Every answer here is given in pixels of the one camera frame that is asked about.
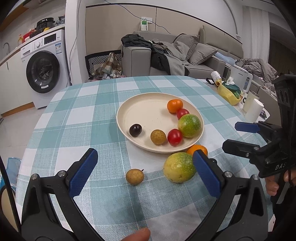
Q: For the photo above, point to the teal plaid tablecloth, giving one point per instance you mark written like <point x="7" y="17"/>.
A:
<point x="83" y="116"/>

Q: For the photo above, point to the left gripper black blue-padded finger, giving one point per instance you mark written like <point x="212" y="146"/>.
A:
<point x="239" y="212"/>
<point x="49" y="210"/>

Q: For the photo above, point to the grey crumpled blanket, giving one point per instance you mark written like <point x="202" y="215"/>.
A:
<point x="258" y="67"/>

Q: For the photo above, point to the black clothes pile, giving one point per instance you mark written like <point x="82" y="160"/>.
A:
<point x="141" y="57"/>

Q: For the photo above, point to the person's right hand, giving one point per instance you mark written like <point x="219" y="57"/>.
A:
<point x="272" y="186"/>

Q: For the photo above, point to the grey cushion back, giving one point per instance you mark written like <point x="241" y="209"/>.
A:
<point x="186" y="44"/>

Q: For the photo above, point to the red cherry tomato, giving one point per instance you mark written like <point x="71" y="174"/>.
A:
<point x="181" y="112"/>
<point x="174" y="137"/>

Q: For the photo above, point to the white snack bottle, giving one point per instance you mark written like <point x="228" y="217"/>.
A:
<point x="216" y="78"/>

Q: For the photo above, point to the orange mandarin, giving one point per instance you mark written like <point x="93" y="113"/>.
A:
<point x="194" y="148"/>
<point x="174" y="105"/>

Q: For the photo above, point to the person's left thumb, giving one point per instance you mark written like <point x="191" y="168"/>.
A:
<point x="140" y="235"/>

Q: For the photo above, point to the white paper roll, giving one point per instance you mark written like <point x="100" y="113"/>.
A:
<point x="254" y="111"/>

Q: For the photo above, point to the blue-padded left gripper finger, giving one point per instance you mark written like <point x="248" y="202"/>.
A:
<point x="247" y="127"/>

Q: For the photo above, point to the dark purple plum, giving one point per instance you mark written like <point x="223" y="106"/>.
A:
<point x="135" y="130"/>

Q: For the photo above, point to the grey sofa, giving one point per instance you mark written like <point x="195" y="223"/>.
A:
<point x="180" y="67"/>

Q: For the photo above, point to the white washing machine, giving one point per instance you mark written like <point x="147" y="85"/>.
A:
<point x="46" y="67"/>

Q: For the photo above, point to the orange mandarin on plate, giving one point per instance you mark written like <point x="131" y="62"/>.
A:
<point x="174" y="105"/>

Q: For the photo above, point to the white wall phone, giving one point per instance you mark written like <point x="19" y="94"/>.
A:
<point x="144" y="23"/>

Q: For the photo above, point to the grey cushion front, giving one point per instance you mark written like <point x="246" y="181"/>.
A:
<point x="202" y="53"/>

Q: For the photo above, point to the yellow-green passion fruit large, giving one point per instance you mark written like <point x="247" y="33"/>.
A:
<point x="179" y="168"/>

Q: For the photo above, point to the plaid cloth on chair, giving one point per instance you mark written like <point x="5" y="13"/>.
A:
<point x="111" y="68"/>

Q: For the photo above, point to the black mesh chair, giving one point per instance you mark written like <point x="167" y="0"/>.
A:
<point x="99" y="58"/>

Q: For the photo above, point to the grey cushion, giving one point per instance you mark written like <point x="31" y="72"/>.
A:
<point x="186" y="44"/>
<point x="202" y="53"/>

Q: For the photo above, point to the yellow plastic bag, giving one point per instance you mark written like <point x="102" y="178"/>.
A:
<point x="231" y="93"/>

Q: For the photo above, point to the white cup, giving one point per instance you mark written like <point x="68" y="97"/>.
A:
<point x="247" y="101"/>

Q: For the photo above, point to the black pressure cooker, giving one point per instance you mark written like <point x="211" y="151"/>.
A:
<point x="45" y="23"/>

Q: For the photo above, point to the cream round plate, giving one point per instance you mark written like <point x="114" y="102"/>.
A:
<point x="150" y="111"/>

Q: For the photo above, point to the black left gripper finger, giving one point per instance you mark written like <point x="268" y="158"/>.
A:
<point x="254" y="153"/>

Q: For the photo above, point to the white heater appliance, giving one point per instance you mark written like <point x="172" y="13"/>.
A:
<point x="241" y="78"/>

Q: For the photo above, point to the tan longan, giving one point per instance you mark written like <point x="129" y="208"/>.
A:
<point x="158" y="137"/>
<point x="134" y="176"/>

